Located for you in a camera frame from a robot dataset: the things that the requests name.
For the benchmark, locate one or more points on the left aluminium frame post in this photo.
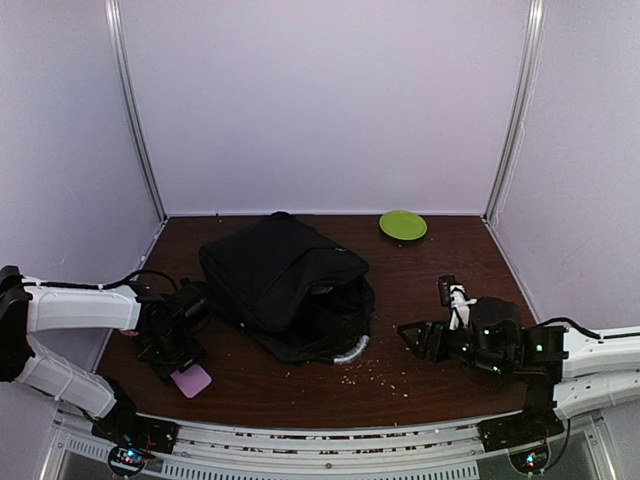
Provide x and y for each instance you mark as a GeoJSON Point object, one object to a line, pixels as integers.
{"type": "Point", "coordinates": [117, 38]}

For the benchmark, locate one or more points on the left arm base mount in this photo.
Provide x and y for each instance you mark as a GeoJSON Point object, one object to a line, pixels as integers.
{"type": "Point", "coordinates": [136, 438]}

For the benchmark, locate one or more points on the right aluminium frame post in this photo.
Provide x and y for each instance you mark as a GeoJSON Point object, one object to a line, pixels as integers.
{"type": "Point", "coordinates": [526, 76]}

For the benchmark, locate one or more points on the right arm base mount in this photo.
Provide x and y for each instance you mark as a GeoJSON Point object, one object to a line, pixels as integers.
{"type": "Point", "coordinates": [535, 438]}

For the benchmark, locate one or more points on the front aluminium rail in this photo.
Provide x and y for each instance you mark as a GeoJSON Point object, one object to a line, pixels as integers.
{"type": "Point", "coordinates": [446, 450]}

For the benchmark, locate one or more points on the aluminium frame post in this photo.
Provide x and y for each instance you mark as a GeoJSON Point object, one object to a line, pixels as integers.
{"type": "Point", "coordinates": [526, 76]}
{"type": "Point", "coordinates": [117, 38]}

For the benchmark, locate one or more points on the pink smartphone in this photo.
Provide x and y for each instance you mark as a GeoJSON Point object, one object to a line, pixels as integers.
{"type": "Point", "coordinates": [192, 381]}

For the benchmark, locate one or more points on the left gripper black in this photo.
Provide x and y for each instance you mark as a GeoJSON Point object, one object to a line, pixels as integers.
{"type": "Point", "coordinates": [163, 371]}

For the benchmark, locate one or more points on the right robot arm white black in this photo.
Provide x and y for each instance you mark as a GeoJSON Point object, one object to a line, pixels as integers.
{"type": "Point", "coordinates": [566, 368]}

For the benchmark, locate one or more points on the green plate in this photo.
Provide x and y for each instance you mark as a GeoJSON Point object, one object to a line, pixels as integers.
{"type": "Point", "coordinates": [403, 225]}

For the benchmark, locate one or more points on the black student backpack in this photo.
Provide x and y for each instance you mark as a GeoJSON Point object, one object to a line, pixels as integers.
{"type": "Point", "coordinates": [300, 295]}

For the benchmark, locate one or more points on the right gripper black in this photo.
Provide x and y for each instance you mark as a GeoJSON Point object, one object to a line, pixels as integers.
{"type": "Point", "coordinates": [433, 333]}

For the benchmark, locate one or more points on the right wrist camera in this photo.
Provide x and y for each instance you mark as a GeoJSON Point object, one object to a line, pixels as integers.
{"type": "Point", "coordinates": [453, 296]}

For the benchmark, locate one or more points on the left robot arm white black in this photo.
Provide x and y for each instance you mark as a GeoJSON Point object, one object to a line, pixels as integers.
{"type": "Point", "coordinates": [162, 325]}

